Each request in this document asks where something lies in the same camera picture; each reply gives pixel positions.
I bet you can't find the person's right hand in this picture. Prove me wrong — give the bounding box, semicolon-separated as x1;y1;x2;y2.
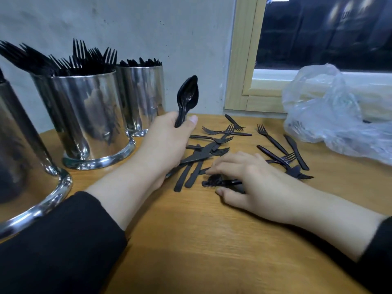
206;151;307;226

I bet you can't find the person's left hand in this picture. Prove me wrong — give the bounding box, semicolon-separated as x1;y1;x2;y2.
130;111;198;191

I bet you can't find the black plastic fork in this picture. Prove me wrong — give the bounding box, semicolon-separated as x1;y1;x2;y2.
202;174;245;194

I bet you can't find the black plastic spoon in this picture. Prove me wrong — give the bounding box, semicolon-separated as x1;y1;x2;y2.
175;75;199;128

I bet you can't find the person's right forearm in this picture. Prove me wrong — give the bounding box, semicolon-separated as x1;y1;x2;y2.
290;187;387;262

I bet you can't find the person's left forearm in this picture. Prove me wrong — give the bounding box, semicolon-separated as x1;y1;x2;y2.
84;158;166;231

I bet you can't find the black plastic knife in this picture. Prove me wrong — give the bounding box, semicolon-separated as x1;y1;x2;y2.
284;134;310;171
174;164;193;193
184;160;204;189
165;142;217;178

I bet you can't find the scattered black plastic forks group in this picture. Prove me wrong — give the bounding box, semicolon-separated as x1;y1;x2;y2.
186;114;315;181

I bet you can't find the small steel cutlery holder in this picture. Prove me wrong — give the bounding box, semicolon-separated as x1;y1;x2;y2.
115;65;166;137

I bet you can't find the bunch of upright black spoons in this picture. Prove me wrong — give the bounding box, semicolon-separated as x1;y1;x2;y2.
118;57;163;68

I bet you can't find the clear plastic bag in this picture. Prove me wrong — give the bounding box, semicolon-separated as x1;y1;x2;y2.
281;63;392;166

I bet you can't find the bunch of upright black forks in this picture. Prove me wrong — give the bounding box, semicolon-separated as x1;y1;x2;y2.
0;39;118;78

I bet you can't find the person's black right sleeve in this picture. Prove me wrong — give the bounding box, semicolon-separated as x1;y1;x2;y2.
357;216;392;294

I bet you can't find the person's black sleeve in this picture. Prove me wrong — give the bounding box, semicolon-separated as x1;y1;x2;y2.
357;216;392;294
0;191;128;294

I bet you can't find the dark window pane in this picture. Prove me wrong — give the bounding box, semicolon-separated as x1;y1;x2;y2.
255;0;392;73

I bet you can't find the large steel cutlery holder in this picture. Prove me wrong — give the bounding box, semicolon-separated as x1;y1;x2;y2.
0;68;73;241

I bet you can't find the person's black left sleeve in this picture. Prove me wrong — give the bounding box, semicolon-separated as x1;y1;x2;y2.
0;191;128;294

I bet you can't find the wooden window frame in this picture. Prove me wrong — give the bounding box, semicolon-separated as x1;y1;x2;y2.
224;0;392;114

